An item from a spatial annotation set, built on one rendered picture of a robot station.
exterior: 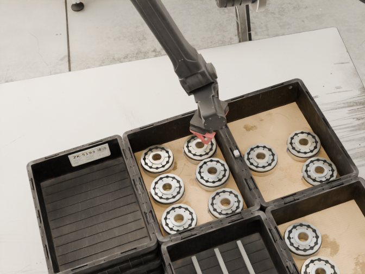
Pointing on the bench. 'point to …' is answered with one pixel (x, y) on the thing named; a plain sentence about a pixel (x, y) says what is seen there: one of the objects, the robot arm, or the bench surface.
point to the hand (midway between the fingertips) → (210, 133)
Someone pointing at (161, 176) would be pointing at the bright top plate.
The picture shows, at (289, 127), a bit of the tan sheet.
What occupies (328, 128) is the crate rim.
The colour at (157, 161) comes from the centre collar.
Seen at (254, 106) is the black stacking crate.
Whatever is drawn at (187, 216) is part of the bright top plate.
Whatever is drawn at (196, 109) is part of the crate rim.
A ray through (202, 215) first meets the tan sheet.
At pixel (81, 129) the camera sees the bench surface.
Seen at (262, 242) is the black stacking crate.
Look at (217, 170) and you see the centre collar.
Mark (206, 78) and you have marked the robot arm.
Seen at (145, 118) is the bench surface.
